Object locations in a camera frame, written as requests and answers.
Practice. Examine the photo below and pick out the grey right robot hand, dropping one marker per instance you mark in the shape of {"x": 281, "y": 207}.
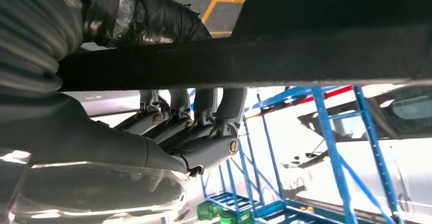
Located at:
{"x": 84, "y": 141}

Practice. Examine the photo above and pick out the blue metal shelf rack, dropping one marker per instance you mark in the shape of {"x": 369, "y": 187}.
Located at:
{"x": 332, "y": 155}
{"x": 233, "y": 199}

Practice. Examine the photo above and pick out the green box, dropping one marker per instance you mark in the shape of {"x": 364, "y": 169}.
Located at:
{"x": 234, "y": 217}
{"x": 209, "y": 210}

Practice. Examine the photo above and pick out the white car with red stripe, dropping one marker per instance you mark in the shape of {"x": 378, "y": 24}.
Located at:
{"x": 415, "y": 168}

